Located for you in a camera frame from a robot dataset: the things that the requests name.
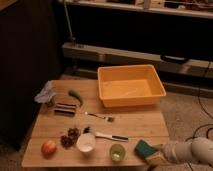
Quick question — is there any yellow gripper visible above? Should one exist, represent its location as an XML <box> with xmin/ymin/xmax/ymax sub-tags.
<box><xmin>145</xmin><ymin>144</ymin><xmax>167</xmax><ymax>166</ymax></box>

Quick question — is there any green sponge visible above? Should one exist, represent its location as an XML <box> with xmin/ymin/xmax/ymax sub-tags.
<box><xmin>135</xmin><ymin>140</ymin><xmax>157</xmax><ymax>159</ymax></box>

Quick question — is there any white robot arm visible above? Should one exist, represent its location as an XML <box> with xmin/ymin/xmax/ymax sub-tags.
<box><xmin>145</xmin><ymin>137</ymin><xmax>213</xmax><ymax>167</ymax></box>

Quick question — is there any green cup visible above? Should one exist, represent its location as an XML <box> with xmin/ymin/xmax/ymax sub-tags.
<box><xmin>109</xmin><ymin>144</ymin><xmax>126</xmax><ymax>162</ymax></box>

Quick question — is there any small metal fork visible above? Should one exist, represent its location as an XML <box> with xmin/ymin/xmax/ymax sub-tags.
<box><xmin>85</xmin><ymin>112</ymin><xmax>115</xmax><ymax>122</ymax></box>

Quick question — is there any white bowl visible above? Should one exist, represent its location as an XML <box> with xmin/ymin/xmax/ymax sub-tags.
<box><xmin>76</xmin><ymin>133</ymin><xmax>96</xmax><ymax>154</ymax></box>

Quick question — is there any orange plastic tub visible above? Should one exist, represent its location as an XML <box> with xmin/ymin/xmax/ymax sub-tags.
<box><xmin>98</xmin><ymin>64</ymin><xmax>166</xmax><ymax>107</ymax></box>

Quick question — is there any dark grape bunch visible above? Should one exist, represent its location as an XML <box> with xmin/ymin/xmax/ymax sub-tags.
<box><xmin>60</xmin><ymin>127</ymin><xmax>81</xmax><ymax>148</ymax></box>

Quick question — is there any dark rectangular box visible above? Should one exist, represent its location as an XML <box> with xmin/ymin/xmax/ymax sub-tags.
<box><xmin>54</xmin><ymin>103</ymin><xmax>77</xmax><ymax>116</ymax></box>

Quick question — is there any red apple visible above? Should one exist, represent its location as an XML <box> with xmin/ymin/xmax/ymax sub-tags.
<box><xmin>41</xmin><ymin>140</ymin><xmax>57</xmax><ymax>155</ymax></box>

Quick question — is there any green chili pepper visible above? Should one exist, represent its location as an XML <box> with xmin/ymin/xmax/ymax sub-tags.
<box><xmin>68</xmin><ymin>90</ymin><xmax>83</xmax><ymax>107</ymax></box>

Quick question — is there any grey metal shelf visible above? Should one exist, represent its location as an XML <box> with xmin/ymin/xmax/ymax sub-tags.
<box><xmin>62</xmin><ymin>42</ymin><xmax>213</xmax><ymax>79</ymax></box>

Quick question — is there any crumpled grey cloth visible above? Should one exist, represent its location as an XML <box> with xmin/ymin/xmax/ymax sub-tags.
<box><xmin>34</xmin><ymin>81</ymin><xmax>56</xmax><ymax>104</ymax></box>

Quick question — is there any metal stand pole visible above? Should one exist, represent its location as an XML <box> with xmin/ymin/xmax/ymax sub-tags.
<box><xmin>63</xmin><ymin>0</ymin><xmax>76</xmax><ymax>46</ymax></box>

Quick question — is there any black floor cable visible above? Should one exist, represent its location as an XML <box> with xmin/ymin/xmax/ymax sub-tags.
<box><xmin>184</xmin><ymin>96</ymin><xmax>213</xmax><ymax>143</ymax></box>

